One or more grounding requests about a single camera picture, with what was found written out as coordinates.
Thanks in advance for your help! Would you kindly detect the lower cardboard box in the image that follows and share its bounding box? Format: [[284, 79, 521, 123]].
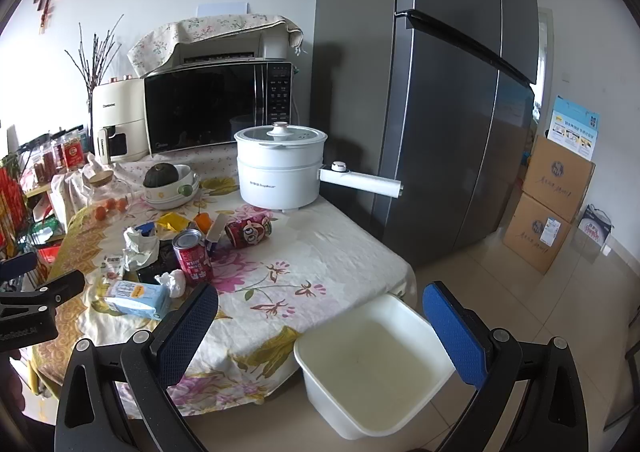
[[503, 193, 570, 273]]

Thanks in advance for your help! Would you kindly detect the yellow snack wrapper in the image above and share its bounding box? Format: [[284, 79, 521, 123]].
[[155, 212, 191, 232]]

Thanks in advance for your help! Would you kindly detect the blue white box on cartons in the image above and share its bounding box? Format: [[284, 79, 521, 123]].
[[547, 96, 600, 161]]

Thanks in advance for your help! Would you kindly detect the orange mandarin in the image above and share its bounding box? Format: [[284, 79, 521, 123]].
[[194, 212, 213, 235]]

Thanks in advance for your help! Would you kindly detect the grey refrigerator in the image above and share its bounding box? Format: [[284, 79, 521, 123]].
[[310, 0, 538, 267]]

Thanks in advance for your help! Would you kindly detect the white plastic bin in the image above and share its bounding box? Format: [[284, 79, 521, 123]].
[[294, 294, 454, 440]]

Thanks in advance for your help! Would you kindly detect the red cartoon can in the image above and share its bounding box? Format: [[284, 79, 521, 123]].
[[224, 214, 272, 249]]

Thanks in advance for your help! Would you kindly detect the white tissue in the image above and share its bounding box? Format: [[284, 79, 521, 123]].
[[154, 268, 186, 298]]

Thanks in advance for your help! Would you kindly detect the dark green squash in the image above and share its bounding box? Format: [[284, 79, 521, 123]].
[[143, 163, 180, 188]]

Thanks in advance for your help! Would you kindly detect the blue biscuit box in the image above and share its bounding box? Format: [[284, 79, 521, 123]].
[[103, 280, 171, 320]]

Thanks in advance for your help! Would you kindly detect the floral tablecloth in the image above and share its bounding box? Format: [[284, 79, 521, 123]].
[[30, 160, 416, 416]]

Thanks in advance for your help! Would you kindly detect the upper cardboard box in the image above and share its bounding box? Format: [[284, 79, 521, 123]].
[[523, 136, 596, 221]]

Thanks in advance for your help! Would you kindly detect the small blue white carton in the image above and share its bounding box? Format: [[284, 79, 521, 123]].
[[204, 214, 228, 255]]

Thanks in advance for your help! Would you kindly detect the floral cover cloth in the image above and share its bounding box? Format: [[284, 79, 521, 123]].
[[127, 14, 304, 78]]

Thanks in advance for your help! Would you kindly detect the black microwave oven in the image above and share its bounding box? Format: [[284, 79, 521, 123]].
[[143, 58, 294, 154]]

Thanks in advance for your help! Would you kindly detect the cardboard box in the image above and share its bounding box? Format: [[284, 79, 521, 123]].
[[503, 193, 570, 273], [523, 136, 596, 221]]

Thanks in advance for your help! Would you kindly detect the plastic bag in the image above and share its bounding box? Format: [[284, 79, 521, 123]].
[[124, 227, 160, 271]]

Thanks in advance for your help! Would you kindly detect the white electric pot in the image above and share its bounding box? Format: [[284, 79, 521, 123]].
[[234, 122, 404, 211]]

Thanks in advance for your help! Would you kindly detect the white bowl stack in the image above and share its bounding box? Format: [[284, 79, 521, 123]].
[[142, 164, 200, 211]]

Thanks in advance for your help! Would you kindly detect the black plastic tray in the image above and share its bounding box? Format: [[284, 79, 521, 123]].
[[136, 240, 180, 284]]

